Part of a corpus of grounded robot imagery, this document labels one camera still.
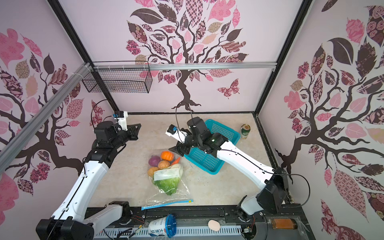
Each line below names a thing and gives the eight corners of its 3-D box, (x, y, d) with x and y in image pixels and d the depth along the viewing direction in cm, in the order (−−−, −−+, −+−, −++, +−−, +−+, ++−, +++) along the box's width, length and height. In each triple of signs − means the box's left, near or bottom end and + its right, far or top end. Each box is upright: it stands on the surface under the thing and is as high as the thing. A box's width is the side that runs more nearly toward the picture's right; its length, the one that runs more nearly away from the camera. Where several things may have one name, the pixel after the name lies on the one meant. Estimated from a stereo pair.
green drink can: (239, 139, 105) (242, 130, 97) (237, 133, 109) (241, 123, 101) (247, 139, 105) (251, 130, 97) (245, 133, 109) (249, 123, 101)
